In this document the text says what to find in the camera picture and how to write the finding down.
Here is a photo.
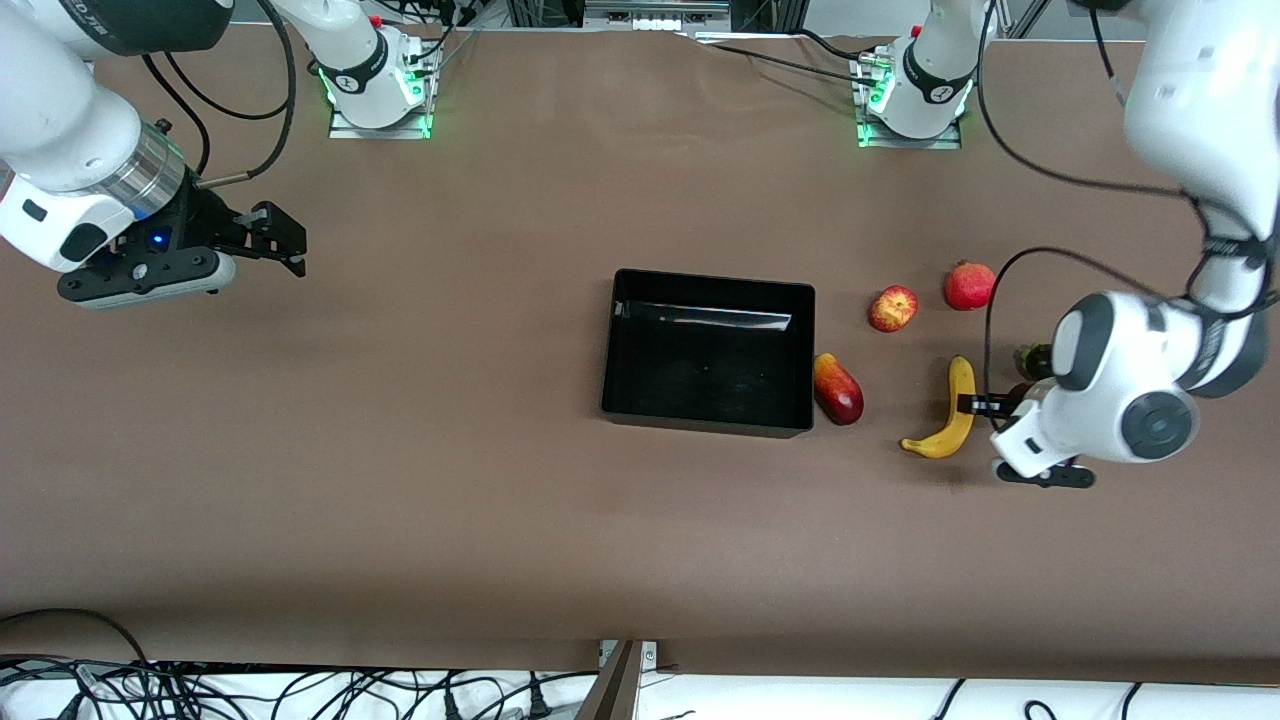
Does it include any yellow banana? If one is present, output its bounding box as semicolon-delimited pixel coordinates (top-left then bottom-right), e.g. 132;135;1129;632
900;355;977;460

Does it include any red yellow mango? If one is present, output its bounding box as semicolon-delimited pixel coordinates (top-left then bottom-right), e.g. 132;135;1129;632
812;352;865;427

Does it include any black plastic box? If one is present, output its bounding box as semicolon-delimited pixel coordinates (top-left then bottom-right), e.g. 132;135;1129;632
600;267;817;440

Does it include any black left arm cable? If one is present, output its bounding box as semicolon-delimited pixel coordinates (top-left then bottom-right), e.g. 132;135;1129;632
975;30;1280;406

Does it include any dark metal post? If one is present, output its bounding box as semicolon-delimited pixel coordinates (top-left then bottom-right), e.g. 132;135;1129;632
575;640;642;720

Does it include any black table cable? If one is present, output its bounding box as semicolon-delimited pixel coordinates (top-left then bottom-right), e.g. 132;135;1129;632
700;42;881;89
793;28;886;63

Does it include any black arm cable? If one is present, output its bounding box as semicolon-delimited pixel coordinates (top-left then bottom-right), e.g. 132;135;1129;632
975;30;1280;406
140;0;298;191

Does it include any red pomegranate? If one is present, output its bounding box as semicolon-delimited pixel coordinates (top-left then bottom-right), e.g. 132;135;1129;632
944;261;998;312

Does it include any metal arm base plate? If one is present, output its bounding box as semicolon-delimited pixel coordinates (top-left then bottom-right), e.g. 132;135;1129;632
328;28;434;140
855;45;964;151

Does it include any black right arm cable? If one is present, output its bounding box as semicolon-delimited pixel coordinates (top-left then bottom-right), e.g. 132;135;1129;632
140;0;298;191

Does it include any white device panel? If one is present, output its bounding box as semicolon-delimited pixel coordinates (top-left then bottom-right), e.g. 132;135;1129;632
585;0;731;33

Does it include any black arc cable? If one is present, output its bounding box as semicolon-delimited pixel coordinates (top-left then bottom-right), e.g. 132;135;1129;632
0;606;153;669

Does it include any red yellow apple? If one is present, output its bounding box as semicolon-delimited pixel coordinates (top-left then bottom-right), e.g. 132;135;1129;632
868;285;919;334

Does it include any table cover sheet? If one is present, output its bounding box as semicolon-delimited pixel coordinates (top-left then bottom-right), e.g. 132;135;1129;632
0;22;1280;691

